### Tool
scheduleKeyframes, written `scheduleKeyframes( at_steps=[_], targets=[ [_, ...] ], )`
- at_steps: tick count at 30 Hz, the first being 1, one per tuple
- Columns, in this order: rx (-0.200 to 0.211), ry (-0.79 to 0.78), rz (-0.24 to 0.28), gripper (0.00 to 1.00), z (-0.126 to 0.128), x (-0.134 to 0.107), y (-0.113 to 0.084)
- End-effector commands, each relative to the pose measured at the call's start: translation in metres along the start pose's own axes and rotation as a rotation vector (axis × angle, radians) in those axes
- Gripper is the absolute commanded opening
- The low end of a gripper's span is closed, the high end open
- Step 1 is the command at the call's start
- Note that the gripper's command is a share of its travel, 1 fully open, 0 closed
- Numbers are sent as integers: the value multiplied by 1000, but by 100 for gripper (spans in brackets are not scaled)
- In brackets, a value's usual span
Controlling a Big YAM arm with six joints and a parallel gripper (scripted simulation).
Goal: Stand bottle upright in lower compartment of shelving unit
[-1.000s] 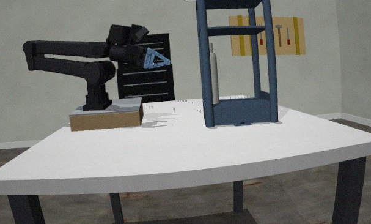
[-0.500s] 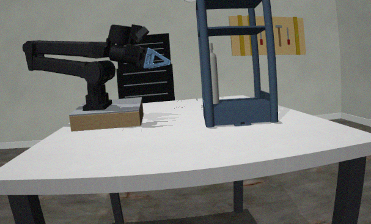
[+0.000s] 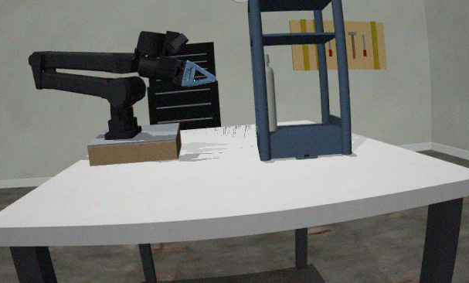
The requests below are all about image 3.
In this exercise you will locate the blue shelving unit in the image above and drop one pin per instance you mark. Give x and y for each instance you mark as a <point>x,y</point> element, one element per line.
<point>301,141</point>

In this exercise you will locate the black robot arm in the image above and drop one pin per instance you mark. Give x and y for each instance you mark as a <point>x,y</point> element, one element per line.
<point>119,91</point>

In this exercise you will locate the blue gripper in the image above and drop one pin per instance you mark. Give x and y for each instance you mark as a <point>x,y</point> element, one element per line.
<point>186,73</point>

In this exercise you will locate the grey bottle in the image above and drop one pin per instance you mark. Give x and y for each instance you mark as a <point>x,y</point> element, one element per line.
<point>271,95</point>

